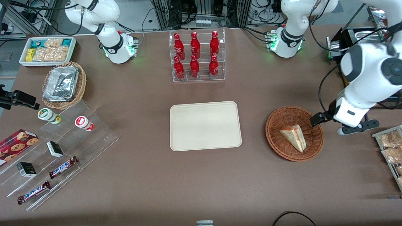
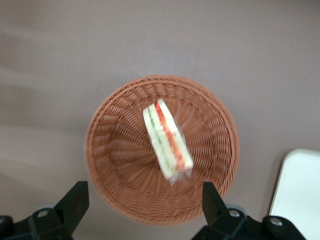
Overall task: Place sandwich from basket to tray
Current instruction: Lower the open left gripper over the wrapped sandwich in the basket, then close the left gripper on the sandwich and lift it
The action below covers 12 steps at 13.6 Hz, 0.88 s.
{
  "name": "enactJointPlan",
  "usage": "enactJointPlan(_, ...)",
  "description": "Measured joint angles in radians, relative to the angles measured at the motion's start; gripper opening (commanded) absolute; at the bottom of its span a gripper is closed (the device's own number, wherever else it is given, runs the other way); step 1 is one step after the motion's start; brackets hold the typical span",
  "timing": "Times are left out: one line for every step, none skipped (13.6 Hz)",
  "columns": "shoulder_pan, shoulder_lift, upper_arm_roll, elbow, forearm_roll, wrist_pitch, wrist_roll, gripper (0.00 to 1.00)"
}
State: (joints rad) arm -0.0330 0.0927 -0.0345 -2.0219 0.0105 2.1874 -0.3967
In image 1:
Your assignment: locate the light wicker basket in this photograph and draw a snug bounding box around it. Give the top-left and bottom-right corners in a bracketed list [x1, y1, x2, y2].
[41, 61, 87, 110]

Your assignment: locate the small black box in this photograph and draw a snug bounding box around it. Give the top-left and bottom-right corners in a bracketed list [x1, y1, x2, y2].
[46, 141, 64, 158]
[16, 162, 37, 178]

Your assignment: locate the beige plastic tray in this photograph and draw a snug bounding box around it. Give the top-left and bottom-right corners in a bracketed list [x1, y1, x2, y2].
[170, 101, 242, 152]

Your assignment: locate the green lid snack cup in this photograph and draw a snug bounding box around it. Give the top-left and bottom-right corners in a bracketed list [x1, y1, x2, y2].
[37, 108, 62, 125]

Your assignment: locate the small clear cracker bag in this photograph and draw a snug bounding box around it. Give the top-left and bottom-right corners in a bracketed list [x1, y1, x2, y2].
[44, 38, 63, 48]

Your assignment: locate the clear acrylic bottle rack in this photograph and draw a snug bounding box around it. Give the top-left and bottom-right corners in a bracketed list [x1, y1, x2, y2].
[169, 28, 226, 83]

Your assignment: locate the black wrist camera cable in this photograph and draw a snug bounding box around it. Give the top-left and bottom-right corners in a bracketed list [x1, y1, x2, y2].
[318, 64, 342, 115]

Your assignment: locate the tray of packaged pastries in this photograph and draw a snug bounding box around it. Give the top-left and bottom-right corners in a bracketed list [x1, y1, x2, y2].
[372, 125, 402, 192]

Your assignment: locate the black food warmer appliance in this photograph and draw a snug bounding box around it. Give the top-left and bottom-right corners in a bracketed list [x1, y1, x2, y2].
[326, 6, 402, 110]

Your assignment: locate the aluminium foil container stack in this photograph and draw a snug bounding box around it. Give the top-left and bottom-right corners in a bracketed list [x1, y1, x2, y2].
[42, 65, 79, 102]

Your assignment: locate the red lid snack cup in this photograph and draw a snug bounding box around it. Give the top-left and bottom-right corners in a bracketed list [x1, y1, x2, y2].
[74, 116, 95, 132]

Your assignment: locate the aluminium frame rack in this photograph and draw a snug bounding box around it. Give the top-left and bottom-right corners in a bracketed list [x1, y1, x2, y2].
[151, 0, 252, 30]

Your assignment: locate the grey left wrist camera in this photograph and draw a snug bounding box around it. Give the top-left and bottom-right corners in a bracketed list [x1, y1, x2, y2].
[337, 119, 380, 136]

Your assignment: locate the red cola bottle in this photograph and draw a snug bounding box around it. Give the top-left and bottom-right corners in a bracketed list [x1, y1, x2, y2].
[209, 55, 219, 79]
[190, 31, 201, 59]
[210, 30, 220, 57]
[190, 55, 200, 78]
[174, 33, 186, 61]
[174, 56, 185, 80]

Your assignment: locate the clear acrylic step shelf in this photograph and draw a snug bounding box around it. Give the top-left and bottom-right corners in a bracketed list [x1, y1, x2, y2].
[0, 100, 119, 212]

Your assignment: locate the snickers chocolate bar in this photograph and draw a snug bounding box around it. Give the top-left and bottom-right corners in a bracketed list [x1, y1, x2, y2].
[17, 180, 52, 205]
[49, 156, 79, 179]

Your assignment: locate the triangular sandwich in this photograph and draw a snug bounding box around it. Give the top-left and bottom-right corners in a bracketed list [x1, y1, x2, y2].
[280, 124, 307, 153]

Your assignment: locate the black floor cable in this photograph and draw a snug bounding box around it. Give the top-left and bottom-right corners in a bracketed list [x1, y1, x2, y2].
[272, 211, 318, 226]

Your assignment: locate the black camera clamp mount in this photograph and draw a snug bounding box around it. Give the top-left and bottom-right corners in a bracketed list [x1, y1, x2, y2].
[0, 84, 40, 110]

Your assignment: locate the white plastic snack bin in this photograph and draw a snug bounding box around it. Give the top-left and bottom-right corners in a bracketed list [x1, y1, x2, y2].
[19, 36, 77, 67]

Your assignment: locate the red cookie box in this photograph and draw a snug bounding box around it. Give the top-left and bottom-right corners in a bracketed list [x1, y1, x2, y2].
[0, 129, 40, 161]

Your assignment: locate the brown wicker basket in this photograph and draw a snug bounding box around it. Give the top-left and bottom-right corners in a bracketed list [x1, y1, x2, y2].
[265, 106, 324, 162]

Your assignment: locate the large clear cracker bag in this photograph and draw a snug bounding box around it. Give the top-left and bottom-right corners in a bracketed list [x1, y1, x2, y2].
[33, 46, 70, 62]

